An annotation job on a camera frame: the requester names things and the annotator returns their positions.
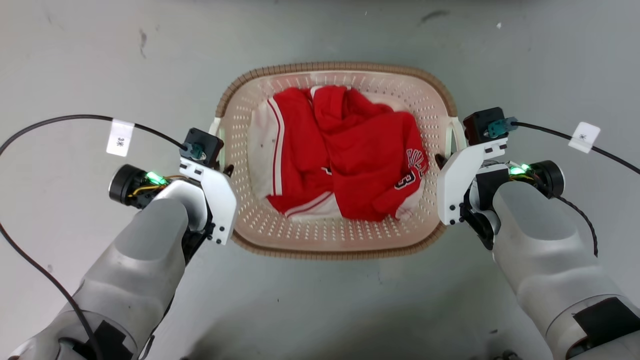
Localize white tag on right cable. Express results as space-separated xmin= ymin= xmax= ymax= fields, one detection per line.
xmin=568 ymin=121 xmax=601 ymax=154

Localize white left camera bracket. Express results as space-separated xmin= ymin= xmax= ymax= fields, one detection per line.
xmin=178 ymin=156 xmax=239 ymax=246

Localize thin braided black cable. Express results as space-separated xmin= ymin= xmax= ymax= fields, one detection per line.
xmin=552 ymin=194 xmax=599 ymax=259

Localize white tag on left cable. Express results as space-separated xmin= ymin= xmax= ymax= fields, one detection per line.
xmin=106 ymin=118 xmax=136 ymax=158

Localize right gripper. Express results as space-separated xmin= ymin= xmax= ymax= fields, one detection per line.
xmin=434 ymin=152 xmax=502 ymax=251

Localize beige plastic laundry basket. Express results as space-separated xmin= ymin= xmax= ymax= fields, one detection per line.
xmin=209 ymin=61 xmax=467 ymax=261

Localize red basketball jersey with number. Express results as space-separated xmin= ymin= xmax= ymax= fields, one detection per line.
xmin=311 ymin=85 xmax=430 ymax=223

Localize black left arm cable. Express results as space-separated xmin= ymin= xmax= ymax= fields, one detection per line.
xmin=0 ymin=114 xmax=191 ymax=360

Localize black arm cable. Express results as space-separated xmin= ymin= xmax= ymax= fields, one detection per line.
xmin=0 ymin=114 xmax=191 ymax=360
xmin=511 ymin=120 xmax=640 ymax=176

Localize white camera bracket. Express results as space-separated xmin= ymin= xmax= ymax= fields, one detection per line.
xmin=178 ymin=156 xmax=239 ymax=246
xmin=436 ymin=137 xmax=509 ymax=226

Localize red and white striped shorts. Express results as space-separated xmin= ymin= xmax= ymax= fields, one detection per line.
xmin=247 ymin=87 xmax=346 ymax=219

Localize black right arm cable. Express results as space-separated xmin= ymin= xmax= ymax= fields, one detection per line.
xmin=511 ymin=120 xmax=640 ymax=176

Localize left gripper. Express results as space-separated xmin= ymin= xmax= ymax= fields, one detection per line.
xmin=181 ymin=163 xmax=235 ymax=267

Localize white right camera bracket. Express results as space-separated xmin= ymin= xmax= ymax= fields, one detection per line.
xmin=436 ymin=137 xmax=509 ymax=226

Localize white tag on cable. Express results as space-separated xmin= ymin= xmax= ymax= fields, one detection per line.
xmin=106 ymin=118 xmax=136 ymax=158
xmin=568 ymin=121 xmax=601 ymax=154

